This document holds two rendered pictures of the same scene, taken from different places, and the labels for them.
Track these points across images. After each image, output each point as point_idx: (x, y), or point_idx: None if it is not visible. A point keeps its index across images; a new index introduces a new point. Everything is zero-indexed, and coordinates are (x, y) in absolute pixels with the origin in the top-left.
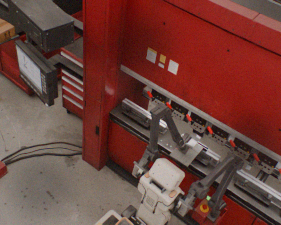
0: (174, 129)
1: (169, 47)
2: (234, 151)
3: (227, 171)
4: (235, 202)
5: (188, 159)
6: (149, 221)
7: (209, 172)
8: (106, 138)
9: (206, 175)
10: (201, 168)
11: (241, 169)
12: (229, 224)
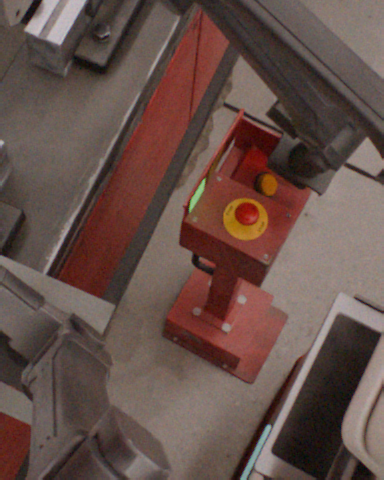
0: (95, 389)
1: None
2: (25, 1)
3: (237, 21)
4: (158, 86)
5: (59, 306)
6: None
7: (53, 194)
8: None
9: (80, 210)
10: (37, 239)
11: (33, 21)
12: (164, 147)
